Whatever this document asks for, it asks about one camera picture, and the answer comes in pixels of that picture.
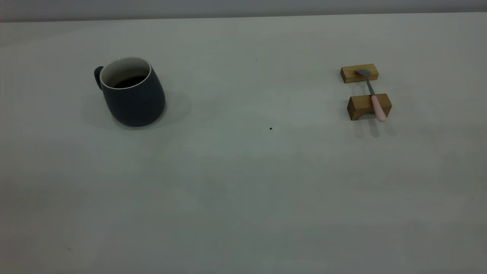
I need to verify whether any dark grey ceramic cup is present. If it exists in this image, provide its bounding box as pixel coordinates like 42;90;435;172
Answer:
94;57;166;127

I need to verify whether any pink handled metal spoon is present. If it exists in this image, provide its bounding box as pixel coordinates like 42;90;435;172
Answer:
355;68;388;123

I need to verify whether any arched wooden block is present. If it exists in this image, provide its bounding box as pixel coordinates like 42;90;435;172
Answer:
347;93;392;121

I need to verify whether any flat wooden block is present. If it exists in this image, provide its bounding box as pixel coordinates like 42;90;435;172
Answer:
341;64;379;84

